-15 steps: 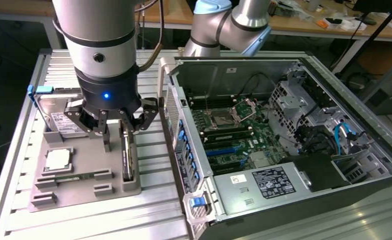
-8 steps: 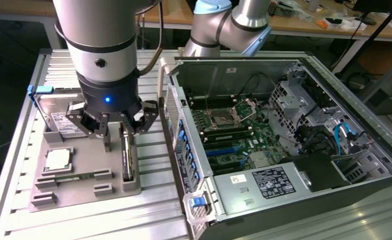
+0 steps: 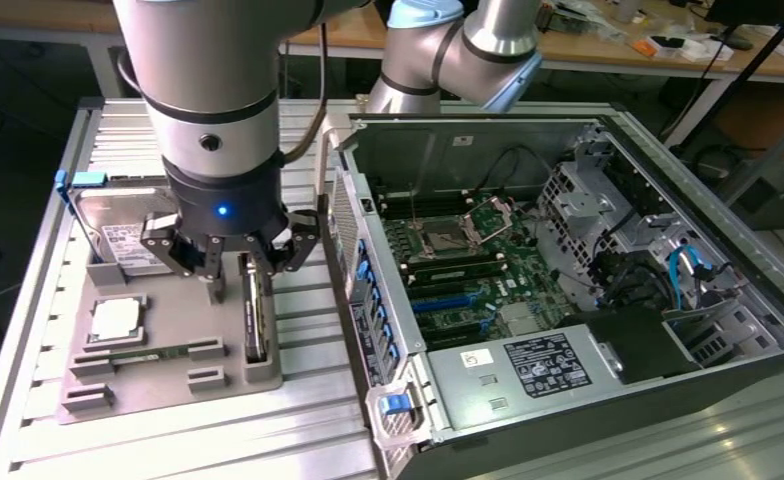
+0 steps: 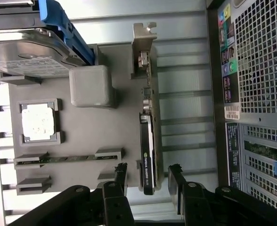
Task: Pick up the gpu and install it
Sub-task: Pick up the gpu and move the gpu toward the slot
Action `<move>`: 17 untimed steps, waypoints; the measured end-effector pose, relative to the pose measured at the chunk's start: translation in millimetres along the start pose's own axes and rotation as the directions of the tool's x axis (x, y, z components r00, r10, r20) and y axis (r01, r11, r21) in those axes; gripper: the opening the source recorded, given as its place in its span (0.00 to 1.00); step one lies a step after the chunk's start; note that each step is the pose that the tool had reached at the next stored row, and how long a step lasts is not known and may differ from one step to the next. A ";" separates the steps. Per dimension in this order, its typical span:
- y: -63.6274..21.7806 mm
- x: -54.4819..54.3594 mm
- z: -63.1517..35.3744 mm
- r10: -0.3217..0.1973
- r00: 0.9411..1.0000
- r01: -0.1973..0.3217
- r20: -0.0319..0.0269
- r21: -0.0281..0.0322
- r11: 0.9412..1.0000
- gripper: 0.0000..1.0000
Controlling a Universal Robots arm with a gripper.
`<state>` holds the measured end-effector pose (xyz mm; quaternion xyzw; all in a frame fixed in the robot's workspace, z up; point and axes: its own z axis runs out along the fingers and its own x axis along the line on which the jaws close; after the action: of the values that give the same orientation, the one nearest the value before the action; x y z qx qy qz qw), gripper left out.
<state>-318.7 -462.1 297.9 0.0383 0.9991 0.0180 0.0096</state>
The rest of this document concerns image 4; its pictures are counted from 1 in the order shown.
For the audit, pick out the green RAM stick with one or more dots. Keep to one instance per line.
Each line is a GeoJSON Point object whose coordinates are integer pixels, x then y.
{"type": "Point", "coordinates": [67, 159]}

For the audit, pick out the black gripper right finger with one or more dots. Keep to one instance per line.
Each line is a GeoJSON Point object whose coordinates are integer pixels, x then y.
{"type": "Point", "coordinates": [192, 207]}

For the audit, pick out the grey plastic parts rack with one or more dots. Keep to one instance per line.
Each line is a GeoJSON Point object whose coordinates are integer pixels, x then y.
{"type": "Point", "coordinates": [86, 131]}

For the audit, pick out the hard disk blue carrier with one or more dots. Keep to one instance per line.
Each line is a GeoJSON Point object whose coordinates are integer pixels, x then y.
{"type": "Point", "coordinates": [23, 47]}

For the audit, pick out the open black PC case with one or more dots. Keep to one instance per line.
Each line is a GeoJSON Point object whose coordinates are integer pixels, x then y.
{"type": "Point", "coordinates": [261, 70]}

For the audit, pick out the silver CPU chip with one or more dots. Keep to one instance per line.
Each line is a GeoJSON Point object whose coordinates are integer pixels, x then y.
{"type": "Point", "coordinates": [38, 122]}

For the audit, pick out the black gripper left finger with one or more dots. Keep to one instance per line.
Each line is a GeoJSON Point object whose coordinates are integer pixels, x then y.
{"type": "Point", "coordinates": [115, 212]}

